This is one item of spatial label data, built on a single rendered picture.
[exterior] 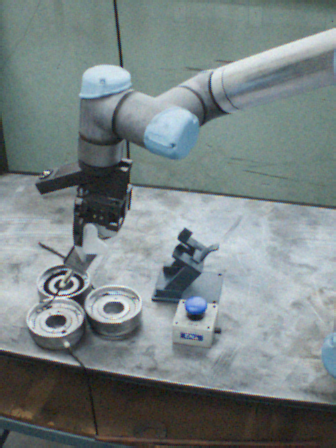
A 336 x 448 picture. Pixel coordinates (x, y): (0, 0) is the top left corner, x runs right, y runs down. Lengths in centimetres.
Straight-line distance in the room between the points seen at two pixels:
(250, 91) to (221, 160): 186
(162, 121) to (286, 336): 47
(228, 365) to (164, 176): 187
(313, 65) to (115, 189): 39
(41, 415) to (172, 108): 74
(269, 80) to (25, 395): 86
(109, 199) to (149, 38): 164
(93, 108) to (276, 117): 177
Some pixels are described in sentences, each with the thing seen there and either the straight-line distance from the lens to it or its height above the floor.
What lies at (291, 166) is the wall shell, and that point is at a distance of 276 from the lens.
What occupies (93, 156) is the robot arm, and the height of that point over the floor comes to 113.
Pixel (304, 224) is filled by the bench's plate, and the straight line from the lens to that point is 145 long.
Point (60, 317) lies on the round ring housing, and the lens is 116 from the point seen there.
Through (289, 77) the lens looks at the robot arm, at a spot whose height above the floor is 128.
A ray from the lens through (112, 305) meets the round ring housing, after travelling 118.
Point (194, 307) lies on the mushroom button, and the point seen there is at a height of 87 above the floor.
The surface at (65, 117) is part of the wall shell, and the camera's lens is 290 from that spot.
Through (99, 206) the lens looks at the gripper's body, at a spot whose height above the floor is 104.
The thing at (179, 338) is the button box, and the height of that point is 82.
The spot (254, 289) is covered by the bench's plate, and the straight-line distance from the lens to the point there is 125.
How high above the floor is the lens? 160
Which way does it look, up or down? 34 degrees down
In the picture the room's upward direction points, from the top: 1 degrees counter-clockwise
